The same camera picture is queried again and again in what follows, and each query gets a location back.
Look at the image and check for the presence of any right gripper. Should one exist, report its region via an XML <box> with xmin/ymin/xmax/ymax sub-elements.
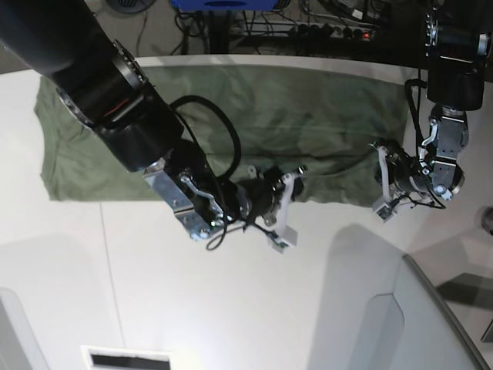
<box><xmin>236</xmin><ymin>165</ymin><xmax>308</xmax><ymax>227</ymax></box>

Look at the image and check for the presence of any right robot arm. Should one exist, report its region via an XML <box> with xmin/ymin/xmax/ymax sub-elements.
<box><xmin>1</xmin><ymin>1</ymin><xmax>304</xmax><ymax>251</ymax></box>

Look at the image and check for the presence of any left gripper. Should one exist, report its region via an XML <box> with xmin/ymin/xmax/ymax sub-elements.
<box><xmin>371</xmin><ymin>140</ymin><xmax>445</xmax><ymax>210</ymax></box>

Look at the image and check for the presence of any black power strip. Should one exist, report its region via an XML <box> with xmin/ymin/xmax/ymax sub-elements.
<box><xmin>288</xmin><ymin>23</ymin><xmax>375</xmax><ymax>42</ymax></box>

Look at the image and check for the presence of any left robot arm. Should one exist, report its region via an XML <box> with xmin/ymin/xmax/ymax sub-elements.
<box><xmin>372</xmin><ymin>1</ymin><xmax>492</xmax><ymax>220</ymax></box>

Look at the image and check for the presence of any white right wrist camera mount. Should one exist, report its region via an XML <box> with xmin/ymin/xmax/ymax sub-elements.
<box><xmin>264</xmin><ymin>173</ymin><xmax>298</xmax><ymax>253</ymax></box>

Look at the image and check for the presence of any green t-shirt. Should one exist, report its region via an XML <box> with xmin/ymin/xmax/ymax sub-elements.
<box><xmin>34</xmin><ymin>66</ymin><xmax>407</xmax><ymax>207</ymax></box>

